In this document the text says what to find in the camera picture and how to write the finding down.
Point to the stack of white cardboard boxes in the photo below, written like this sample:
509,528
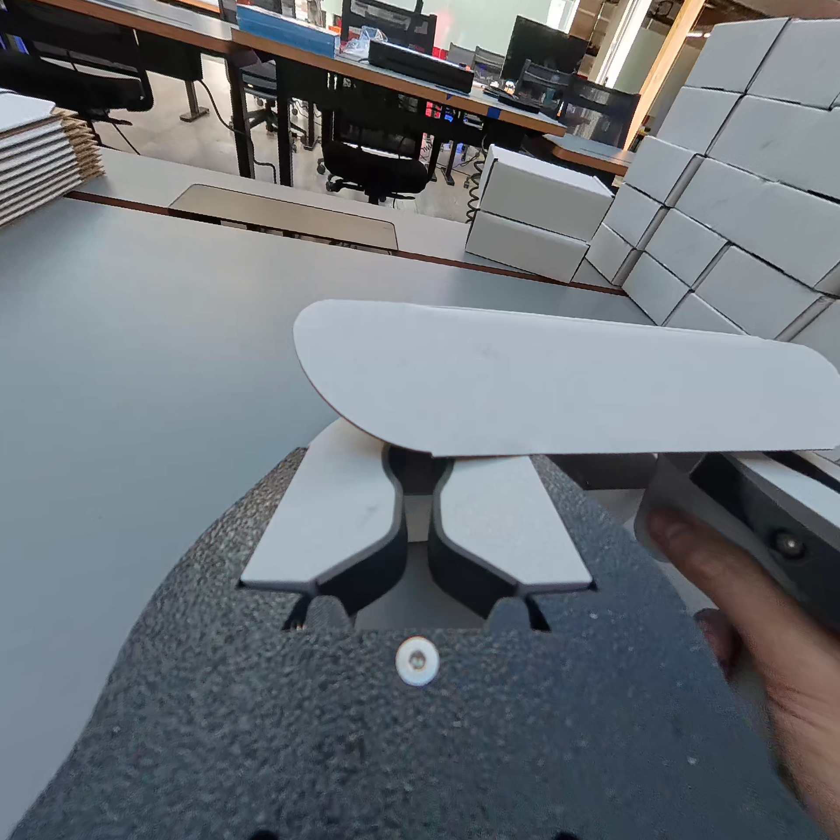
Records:
754,216

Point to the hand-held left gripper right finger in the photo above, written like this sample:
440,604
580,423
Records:
505,525

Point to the stack of flat cardboard sheets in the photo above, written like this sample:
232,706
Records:
39,157

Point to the blue flat box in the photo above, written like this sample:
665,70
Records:
289,29

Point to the clear plastic bag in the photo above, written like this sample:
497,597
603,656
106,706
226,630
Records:
358,43

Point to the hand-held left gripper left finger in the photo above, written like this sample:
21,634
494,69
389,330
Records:
328,518

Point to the black computer monitor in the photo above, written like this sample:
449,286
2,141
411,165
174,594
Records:
544,49

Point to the black mesh office chair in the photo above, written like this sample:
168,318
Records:
604,111

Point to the grey wood-edged desk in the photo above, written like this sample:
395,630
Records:
590,151
170,19
518,113

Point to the white box with brown inside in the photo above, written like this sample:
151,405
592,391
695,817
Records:
525,380

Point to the long black box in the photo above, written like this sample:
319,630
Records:
420,65

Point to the person's right hand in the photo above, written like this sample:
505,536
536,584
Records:
787,689

